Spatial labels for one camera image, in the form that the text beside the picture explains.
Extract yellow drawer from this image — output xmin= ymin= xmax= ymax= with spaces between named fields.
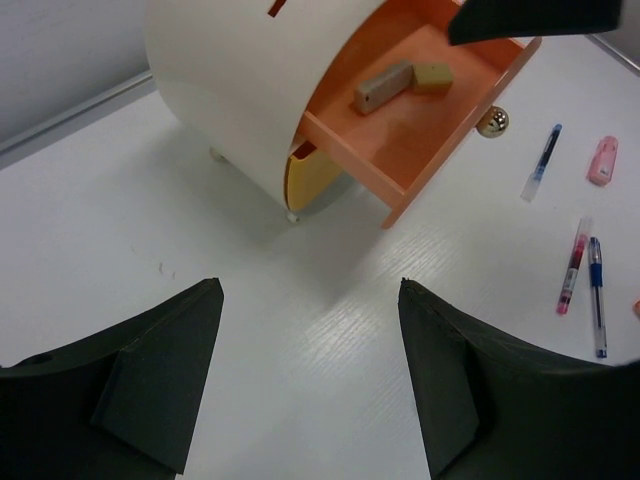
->
xmin=284 ymin=141 xmax=343 ymax=212

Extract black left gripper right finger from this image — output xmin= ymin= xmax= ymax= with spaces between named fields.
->
xmin=398 ymin=279 xmax=639 ymax=479

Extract aluminium frame rail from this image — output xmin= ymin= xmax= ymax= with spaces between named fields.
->
xmin=1 ymin=70 xmax=156 ymax=169

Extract pink correction tape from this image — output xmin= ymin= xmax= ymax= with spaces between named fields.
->
xmin=587 ymin=136 xmax=618 ymax=187

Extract blue gel pen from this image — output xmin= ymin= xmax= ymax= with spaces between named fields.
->
xmin=589 ymin=237 xmax=608 ymax=359

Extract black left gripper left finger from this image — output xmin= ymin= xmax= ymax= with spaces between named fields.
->
xmin=1 ymin=278 xmax=224 ymax=479

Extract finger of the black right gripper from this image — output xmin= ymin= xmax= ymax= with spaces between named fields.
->
xmin=447 ymin=0 xmax=623 ymax=45

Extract blue refill pen clear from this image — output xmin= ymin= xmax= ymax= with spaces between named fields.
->
xmin=521 ymin=124 xmax=562 ymax=202

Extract yellow eraser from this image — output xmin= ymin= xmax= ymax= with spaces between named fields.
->
xmin=412 ymin=63 xmax=454 ymax=94

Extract pink red gel pen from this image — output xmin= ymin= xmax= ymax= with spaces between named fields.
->
xmin=556 ymin=217 xmax=593 ymax=315

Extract cream drawer cabinet shell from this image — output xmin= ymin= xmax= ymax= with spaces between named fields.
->
xmin=144 ymin=1 xmax=402 ymax=207

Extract orange top drawer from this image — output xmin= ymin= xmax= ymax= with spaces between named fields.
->
xmin=297 ymin=1 xmax=542 ymax=229

